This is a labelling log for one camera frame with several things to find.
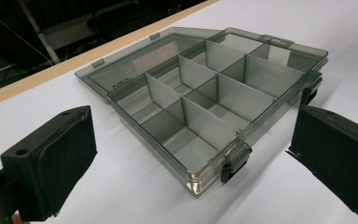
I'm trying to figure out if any white desk leg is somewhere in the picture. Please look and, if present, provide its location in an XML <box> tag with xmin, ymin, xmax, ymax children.
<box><xmin>16</xmin><ymin>0</ymin><xmax>62</xmax><ymax>65</ymax></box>

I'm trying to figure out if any thin grey cable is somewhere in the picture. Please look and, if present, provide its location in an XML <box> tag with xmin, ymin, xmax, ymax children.
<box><xmin>0</xmin><ymin>1</ymin><xmax>54</xmax><ymax>67</ymax></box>

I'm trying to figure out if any grey transparent compartment box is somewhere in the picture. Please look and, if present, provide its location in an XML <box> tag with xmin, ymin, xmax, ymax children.
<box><xmin>74</xmin><ymin>26</ymin><xmax>330</xmax><ymax>198</ymax></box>

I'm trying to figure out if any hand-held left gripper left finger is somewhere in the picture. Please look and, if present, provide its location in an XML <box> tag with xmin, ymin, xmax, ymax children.
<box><xmin>0</xmin><ymin>105</ymin><xmax>99</xmax><ymax>222</ymax></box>

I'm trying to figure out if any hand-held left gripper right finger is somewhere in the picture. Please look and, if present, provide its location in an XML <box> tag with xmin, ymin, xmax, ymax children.
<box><xmin>285</xmin><ymin>105</ymin><xmax>358</xmax><ymax>221</ymax></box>

